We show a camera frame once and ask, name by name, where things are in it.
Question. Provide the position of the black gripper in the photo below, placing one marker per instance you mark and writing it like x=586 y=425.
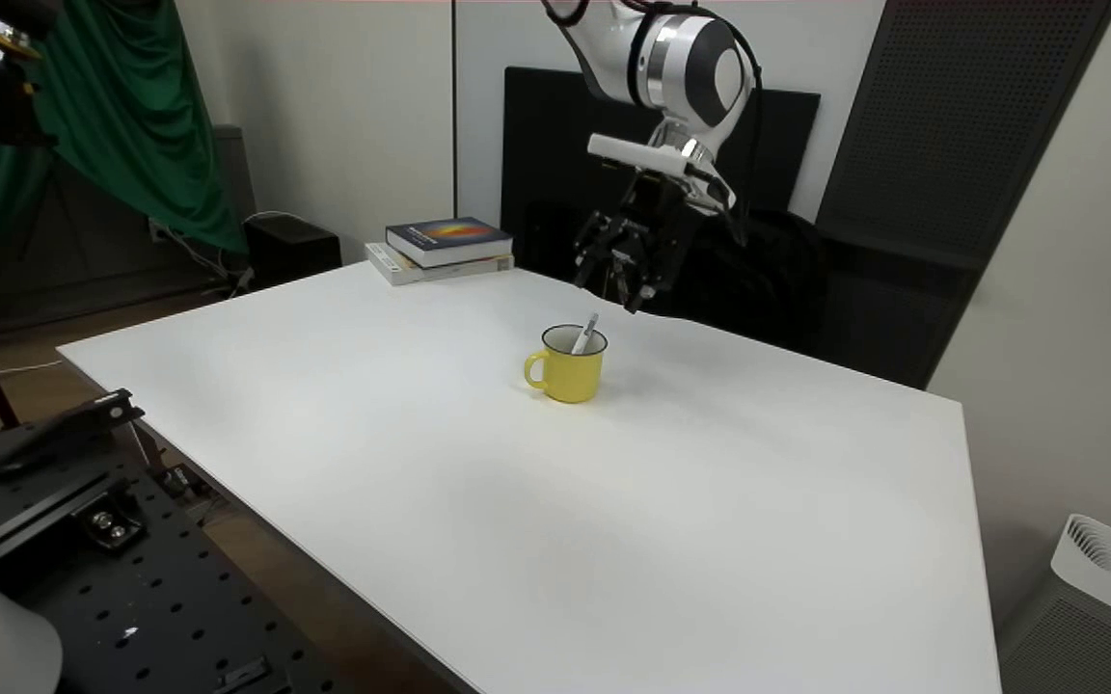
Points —
x=634 y=237

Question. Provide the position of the white marker with blue cap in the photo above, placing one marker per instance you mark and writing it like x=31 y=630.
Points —
x=586 y=333

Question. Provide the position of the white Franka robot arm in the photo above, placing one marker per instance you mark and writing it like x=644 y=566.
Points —
x=658 y=53

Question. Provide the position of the yellow enamel mug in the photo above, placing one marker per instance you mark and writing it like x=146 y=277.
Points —
x=573 y=372

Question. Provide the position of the black office chair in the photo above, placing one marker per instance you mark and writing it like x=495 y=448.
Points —
x=760 y=285

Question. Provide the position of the stack of books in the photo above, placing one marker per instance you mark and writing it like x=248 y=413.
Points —
x=449 y=241

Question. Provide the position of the white book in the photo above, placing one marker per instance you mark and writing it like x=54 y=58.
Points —
x=420 y=269

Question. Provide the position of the tall dark grey panel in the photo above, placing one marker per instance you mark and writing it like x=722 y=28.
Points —
x=941 y=193

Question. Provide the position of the small black box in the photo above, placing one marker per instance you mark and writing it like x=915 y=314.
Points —
x=292 y=247

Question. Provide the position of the green cloth curtain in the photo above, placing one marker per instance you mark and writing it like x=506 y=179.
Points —
x=116 y=116

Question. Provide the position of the black perforated breadboard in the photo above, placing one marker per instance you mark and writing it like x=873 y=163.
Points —
x=155 y=603

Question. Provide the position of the white grey bin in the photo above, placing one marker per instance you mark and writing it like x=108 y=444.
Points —
x=1100 y=603

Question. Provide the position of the black clamp with bar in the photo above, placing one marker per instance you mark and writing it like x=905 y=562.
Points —
x=59 y=432

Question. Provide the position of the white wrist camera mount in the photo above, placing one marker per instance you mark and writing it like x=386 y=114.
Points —
x=661 y=163

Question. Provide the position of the small black bracket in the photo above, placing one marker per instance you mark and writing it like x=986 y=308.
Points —
x=113 y=526

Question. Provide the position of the black aluminium rail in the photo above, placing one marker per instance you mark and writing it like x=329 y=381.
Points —
x=20 y=521

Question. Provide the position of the black camera on tripod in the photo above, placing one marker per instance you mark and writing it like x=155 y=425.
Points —
x=10 y=70

